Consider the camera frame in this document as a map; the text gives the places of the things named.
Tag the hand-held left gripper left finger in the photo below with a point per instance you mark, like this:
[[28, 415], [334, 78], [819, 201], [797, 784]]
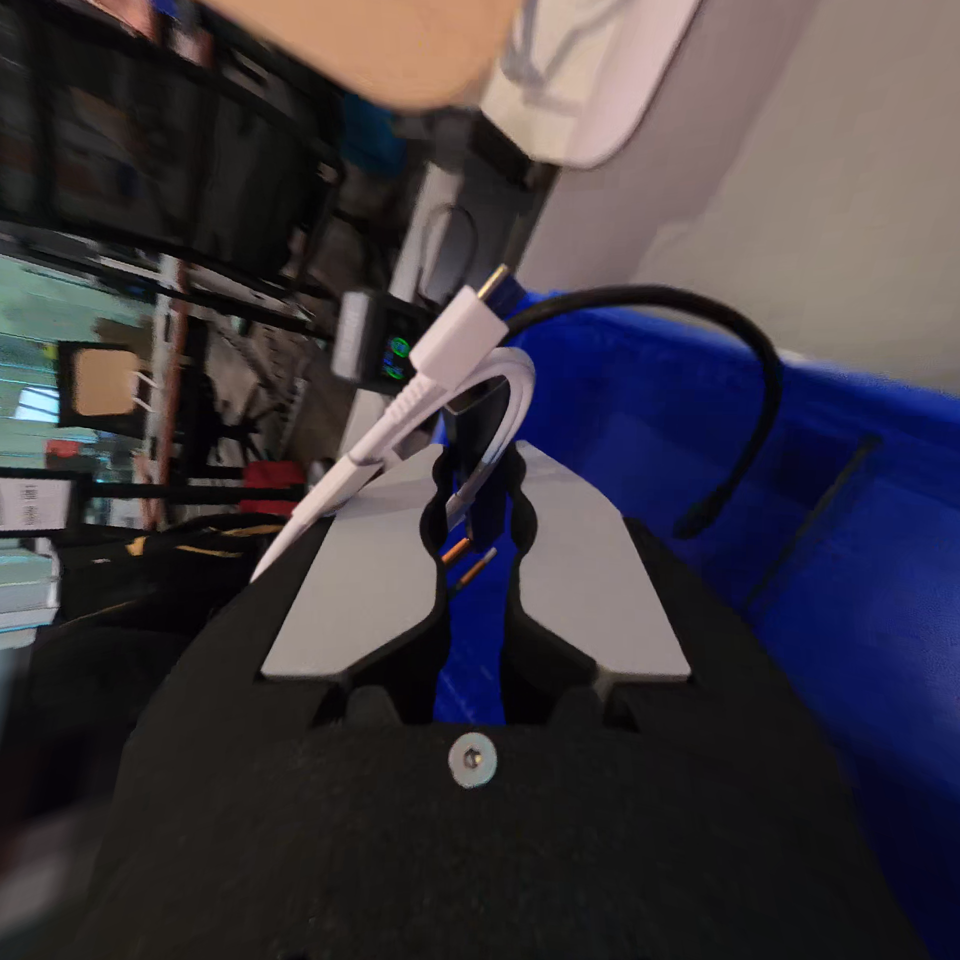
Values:
[[360, 577]]

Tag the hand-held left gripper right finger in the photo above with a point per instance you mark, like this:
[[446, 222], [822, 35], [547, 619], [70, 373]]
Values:
[[592, 585]]

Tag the large blue plastic bin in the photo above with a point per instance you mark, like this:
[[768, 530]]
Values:
[[840, 585]]

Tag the grey desk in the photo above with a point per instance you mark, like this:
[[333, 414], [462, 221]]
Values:
[[825, 187]]

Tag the small red box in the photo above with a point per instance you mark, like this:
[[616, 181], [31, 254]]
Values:
[[274, 487]]

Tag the black framed board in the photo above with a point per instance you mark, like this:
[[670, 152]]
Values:
[[105, 386]]

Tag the black metal shelf rack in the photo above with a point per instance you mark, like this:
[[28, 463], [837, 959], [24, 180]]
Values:
[[150, 150]]

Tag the white stand base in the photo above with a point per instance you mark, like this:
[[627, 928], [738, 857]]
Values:
[[585, 75]]

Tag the cardboard panel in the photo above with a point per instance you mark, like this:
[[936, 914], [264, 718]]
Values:
[[375, 45]]

